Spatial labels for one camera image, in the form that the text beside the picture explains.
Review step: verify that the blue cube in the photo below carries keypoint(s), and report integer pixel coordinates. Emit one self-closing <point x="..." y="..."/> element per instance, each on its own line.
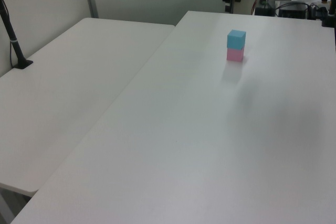
<point x="236" y="40"/>

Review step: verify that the pink cube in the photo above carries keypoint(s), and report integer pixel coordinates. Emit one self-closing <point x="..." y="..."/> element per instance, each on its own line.
<point x="235" y="54"/>

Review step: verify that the small black box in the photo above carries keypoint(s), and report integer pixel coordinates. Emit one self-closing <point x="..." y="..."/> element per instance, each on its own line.
<point x="263" y="11"/>

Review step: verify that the black electronics box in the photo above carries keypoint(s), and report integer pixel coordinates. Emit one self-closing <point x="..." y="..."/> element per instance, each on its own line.
<point x="292" y="12"/>

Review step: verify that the black table clamp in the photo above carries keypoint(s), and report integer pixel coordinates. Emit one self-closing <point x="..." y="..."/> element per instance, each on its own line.
<point x="328" y="20"/>

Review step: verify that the black camera pole with base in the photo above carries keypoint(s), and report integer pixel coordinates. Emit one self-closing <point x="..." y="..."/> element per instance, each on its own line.
<point x="11" y="35"/>

